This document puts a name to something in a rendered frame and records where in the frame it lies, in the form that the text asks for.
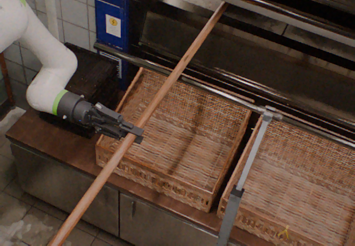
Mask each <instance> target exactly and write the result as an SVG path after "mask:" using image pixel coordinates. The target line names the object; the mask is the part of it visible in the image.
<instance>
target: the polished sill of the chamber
mask: <svg viewBox="0 0 355 246"><path fill-rule="evenodd" d="M144 3H146V4H148V5H151V6H154V7H156V8H159V9H162V10H164V11H167V12H170V13H173V14H176V15H178V16H181V17H184V18H186V19H189V20H193V21H196V22H198V23H201V24H204V25H206V23H207V22H208V21H209V20H210V19H211V17H212V16H213V15H214V13H215V12H214V11H211V10H209V9H206V8H203V7H200V6H197V5H194V4H192V3H189V2H187V1H183V0H144ZM213 28H215V29H218V30H221V31H223V32H226V33H228V34H232V35H234V36H236V37H239V38H242V39H245V40H248V41H250V42H253V43H256V44H259V45H261V46H264V47H266V48H269V49H272V50H275V51H277V52H280V53H283V54H286V55H289V56H291V57H294V58H297V59H299V60H302V61H304V62H307V63H310V64H313V65H315V66H318V67H321V68H324V69H327V70H329V71H333V72H335V73H339V74H341V75H344V76H347V77H349V78H351V79H354V80H355V62H354V61H351V60H349V59H346V58H343V57H340V56H337V55H335V54H332V53H329V52H326V51H324V50H321V49H318V48H315V47H313V46H310V45H307V44H304V43H301V42H298V41H296V40H294V39H291V38H288V37H285V36H282V35H279V34H277V33H274V32H271V31H269V30H266V29H263V28H260V27H257V26H255V25H250V24H247V23H245V22H242V21H239V20H237V19H233V18H231V17H228V16H225V15H222V16H221V17H220V19H219V20H218V22H216V24H215V25H214V27H213Z"/></svg>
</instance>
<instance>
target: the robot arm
mask: <svg viewBox="0 0 355 246"><path fill-rule="evenodd" d="M16 40H18V41H19V42H20V43H21V44H22V45H24V46H25V47H26V48H27V49H28V50H29V51H30V52H31V53H32V54H33V55H34V56H35V57H36V58H37V59H38V60H39V61H40V62H41V63H42V64H43V66H42V68H41V70H40V72H39V73H38V74H37V76H36V77H35V79H34V80H33V81H32V83H31V84H30V86H29V87H28V89H27V93H26V97H27V101H28V103H29V105H30V106H31V107H33V108H34V109H36V110H39V111H45V112H49V113H51V114H54V115H57V116H59V117H61V118H63V119H66V120H68V121H70V122H75V121H76V122H79V123H81V124H83V125H85V124H90V125H92V126H93V127H95V129H96V130H95V133H97V134H103V135H105V136H109V137H111V138H114V139H116V140H120V139H121V138H122V137H123V138H125V137H126V136H127V134H128V133H131V134H133V135H136V136H137V138H136V139H135V141H134V142H135V143H137V144H139V145H140V144H141V142H142V141H143V139H144V137H143V136H142V134H143V133H144V129H142V128H139V127H137V126H135V125H133V124H130V123H128V122H126V121H125V120H124V119H123V117H124V116H123V115H121V114H119V113H117V112H115V111H113V110H111V109H109V108H107V107H105V106H103V105H102V104H100V103H97V104H96V105H95V106H94V105H93V104H91V103H89V102H86V101H85V100H84V98H83V97H84V96H83V95H81V96H79V95H76V94H74V93H71V92H70V91H67V90H65V89H64V88H65V86H66V85H67V83H68V81H69V80H70V78H71V77H72V75H73V74H74V73H75V71H76V69H77V57H76V56H75V54H74V53H73V52H72V51H71V50H69V49H68V48H67V47H66V46H64V45H63V44H62V43H61V42H60V41H59V40H58V39H57V38H56V37H55V36H54V35H53V34H52V33H51V32H50V31H49V30H48V29H47V27H46V26H45V25H44V24H43V23H42V22H41V20H40V19H39V18H38V17H37V15H36V14H35V13H34V11H33V10H32V9H31V7H30V5H29V4H28V2H27V1H26V0H0V53H1V52H3V51H4V50H5V49H6V48H7V47H9V46H10V45H11V44H13V43H14V42H15V41H16ZM118 117H119V118H118ZM115 125H116V126H119V127H116V126H115Z"/></svg>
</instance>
